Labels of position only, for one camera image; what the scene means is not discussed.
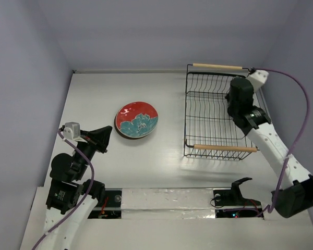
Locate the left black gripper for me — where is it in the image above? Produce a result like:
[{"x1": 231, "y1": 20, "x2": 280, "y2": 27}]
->
[{"x1": 75, "y1": 124, "x2": 113, "y2": 178}]

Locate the dark teal blossom plate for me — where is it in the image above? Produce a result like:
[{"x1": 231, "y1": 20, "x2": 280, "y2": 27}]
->
[{"x1": 116, "y1": 121, "x2": 157, "y2": 137}]

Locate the red and teal plate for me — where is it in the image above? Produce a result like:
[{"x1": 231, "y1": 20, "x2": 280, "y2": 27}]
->
[{"x1": 114, "y1": 102, "x2": 159, "y2": 128}]

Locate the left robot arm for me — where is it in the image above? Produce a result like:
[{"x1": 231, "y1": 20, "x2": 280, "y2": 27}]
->
[{"x1": 33, "y1": 122, "x2": 112, "y2": 249}]

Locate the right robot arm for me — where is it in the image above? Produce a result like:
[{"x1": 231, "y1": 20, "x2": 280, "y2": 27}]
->
[{"x1": 226, "y1": 78, "x2": 313, "y2": 218}]

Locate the silver foil strip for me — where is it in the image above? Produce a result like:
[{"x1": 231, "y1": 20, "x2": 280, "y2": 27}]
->
[{"x1": 121, "y1": 188, "x2": 215, "y2": 220}]

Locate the aluminium rail right side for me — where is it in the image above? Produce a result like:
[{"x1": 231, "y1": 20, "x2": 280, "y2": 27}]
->
[{"x1": 256, "y1": 85, "x2": 270, "y2": 115}]

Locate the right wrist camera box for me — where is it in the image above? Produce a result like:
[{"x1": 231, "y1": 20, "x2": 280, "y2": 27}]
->
[{"x1": 246, "y1": 69, "x2": 269, "y2": 92}]

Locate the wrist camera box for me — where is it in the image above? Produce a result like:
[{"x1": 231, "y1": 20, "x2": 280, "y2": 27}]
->
[
  {"x1": 246, "y1": 69, "x2": 269, "y2": 92},
  {"x1": 63, "y1": 122, "x2": 81, "y2": 140}
]

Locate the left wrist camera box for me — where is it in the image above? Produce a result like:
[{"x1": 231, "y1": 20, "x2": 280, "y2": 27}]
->
[{"x1": 63, "y1": 122, "x2": 81, "y2": 140}]

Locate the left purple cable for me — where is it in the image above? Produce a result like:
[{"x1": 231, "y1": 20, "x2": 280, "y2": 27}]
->
[{"x1": 31, "y1": 127, "x2": 96, "y2": 250}]

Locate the black wire dish rack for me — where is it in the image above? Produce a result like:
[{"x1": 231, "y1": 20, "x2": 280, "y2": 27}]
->
[{"x1": 184, "y1": 64, "x2": 258, "y2": 160}]

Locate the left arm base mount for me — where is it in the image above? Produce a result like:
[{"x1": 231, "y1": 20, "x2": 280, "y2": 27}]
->
[{"x1": 88, "y1": 189, "x2": 122, "y2": 219}]

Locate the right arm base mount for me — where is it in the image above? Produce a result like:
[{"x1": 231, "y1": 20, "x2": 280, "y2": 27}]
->
[{"x1": 210, "y1": 189, "x2": 263, "y2": 219}]

